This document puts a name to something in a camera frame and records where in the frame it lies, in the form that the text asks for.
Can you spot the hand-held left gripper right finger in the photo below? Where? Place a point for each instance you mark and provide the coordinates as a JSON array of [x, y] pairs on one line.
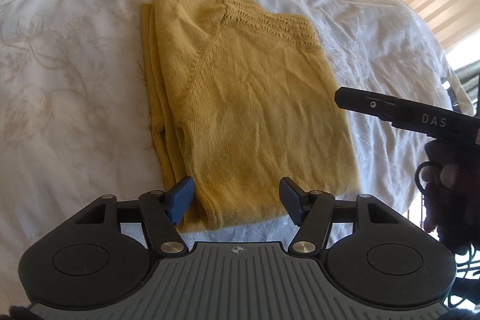
[[294, 200]]

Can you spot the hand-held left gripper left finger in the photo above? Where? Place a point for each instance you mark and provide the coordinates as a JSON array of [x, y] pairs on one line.
[[182, 198]]

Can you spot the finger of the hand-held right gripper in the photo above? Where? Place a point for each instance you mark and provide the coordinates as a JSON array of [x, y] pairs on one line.
[[363, 102]]

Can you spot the yellow knit sweater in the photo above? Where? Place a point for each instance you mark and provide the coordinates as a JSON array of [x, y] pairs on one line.
[[240, 110]]

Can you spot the white floral bedspread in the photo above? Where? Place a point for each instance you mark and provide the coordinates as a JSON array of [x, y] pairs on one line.
[[75, 42]]

